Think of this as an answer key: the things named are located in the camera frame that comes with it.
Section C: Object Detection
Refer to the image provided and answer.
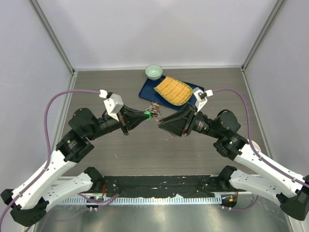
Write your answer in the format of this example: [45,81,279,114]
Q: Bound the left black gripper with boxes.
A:
[86,104,149,141]

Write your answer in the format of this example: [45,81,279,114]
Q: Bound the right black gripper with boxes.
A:
[159,101,223,139]

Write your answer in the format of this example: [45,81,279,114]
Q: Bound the green capped key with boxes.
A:
[144,111,152,120]

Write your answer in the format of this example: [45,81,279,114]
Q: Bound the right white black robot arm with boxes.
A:
[158,103,309,221]

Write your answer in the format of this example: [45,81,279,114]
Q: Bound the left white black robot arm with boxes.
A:
[0,106,151,227]

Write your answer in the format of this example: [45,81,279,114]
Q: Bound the dark blue tray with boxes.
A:
[139,76,204,111]

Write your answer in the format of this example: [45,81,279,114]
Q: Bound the yellow woven bamboo mat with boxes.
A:
[154,76,193,106]

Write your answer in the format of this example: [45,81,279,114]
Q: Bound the light green ceramic bowl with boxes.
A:
[145,65,163,81]

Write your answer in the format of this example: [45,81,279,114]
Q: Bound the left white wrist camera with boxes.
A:
[99,89,124,121]

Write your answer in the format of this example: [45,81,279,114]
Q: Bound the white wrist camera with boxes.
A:
[193,87,213,112]
[99,89,124,121]

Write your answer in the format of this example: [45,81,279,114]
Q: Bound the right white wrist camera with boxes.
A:
[193,87,213,112]

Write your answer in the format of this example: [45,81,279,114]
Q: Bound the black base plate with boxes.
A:
[74,174,247,198]

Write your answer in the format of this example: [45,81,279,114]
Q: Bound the slotted white cable duct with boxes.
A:
[59,194,222,206]

